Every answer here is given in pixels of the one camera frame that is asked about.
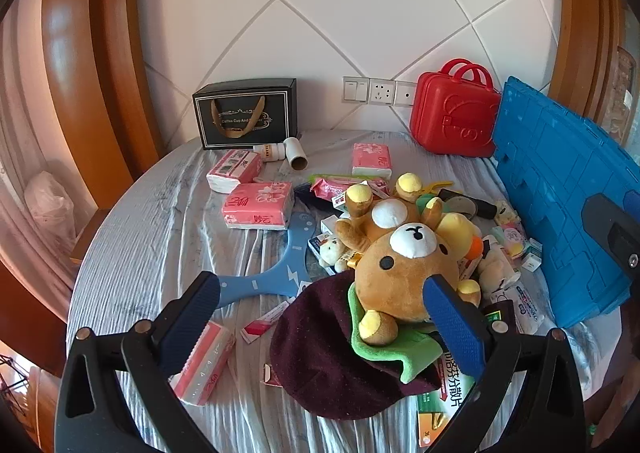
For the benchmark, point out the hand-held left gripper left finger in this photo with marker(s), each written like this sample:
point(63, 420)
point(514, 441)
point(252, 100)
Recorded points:
point(192, 323)

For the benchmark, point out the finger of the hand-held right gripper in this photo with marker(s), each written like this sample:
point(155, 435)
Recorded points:
point(610, 233)

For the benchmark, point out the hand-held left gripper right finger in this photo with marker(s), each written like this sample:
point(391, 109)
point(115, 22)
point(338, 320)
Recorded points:
point(452, 328)

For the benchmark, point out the brown bear plush toy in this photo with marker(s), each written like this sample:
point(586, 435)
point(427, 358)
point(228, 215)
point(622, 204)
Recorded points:
point(400, 273)

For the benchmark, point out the blue plastic crate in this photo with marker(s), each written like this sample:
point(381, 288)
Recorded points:
point(545, 193)

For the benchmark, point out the pink tissue pack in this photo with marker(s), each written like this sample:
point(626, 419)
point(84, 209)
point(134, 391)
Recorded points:
point(210, 363)
point(371, 159)
point(260, 205)
point(235, 170)

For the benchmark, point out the red white tube box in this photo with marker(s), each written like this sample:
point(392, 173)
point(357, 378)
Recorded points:
point(260, 325)

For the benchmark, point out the white blue packet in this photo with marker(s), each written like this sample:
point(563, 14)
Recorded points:
point(522, 308)

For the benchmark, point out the beige plush toy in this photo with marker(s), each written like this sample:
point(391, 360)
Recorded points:
point(495, 263)

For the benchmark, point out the white green medicine box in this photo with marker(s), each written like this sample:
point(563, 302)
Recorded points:
point(532, 263)

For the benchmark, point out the colourful tissue packet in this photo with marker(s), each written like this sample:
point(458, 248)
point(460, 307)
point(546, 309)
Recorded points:
point(510, 238)

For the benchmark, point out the yellow white small pack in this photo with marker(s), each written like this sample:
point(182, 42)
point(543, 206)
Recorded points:
point(506, 213)

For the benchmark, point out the blue plastic boomerang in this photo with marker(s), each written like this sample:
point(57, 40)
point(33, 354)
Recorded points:
point(295, 253)

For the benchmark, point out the wooden side table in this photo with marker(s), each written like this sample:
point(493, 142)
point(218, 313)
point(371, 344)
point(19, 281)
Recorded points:
point(92, 233)

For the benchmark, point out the yellow duck clip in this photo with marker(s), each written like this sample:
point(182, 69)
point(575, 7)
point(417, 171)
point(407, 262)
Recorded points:
point(435, 188)

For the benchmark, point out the small white dog plush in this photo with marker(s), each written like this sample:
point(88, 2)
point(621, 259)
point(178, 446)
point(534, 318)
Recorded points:
point(332, 250)

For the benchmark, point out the white plastic bag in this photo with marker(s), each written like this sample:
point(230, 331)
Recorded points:
point(50, 208)

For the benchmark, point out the pink wet wipes pack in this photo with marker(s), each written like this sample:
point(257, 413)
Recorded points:
point(327, 189)

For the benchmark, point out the small labelled white bottle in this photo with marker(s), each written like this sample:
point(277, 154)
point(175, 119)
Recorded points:
point(269, 152)

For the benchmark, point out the green wet wipes pack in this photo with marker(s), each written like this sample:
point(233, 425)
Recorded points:
point(340, 177)

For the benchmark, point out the red small suitcase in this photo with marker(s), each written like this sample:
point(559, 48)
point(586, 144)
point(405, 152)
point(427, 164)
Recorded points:
point(452, 113)

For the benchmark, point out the white cardboard tube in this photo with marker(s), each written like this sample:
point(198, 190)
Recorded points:
point(296, 152)

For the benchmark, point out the pale pink curtain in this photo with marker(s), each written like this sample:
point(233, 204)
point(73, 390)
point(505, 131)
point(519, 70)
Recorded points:
point(20, 133)

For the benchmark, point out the wooden arch frame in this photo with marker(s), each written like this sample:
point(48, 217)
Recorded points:
point(85, 58)
point(580, 33)

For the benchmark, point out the white wall port plate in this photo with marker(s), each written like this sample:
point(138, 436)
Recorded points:
point(406, 94)

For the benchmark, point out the white wall light switch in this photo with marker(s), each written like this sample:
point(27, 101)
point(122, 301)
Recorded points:
point(356, 89)

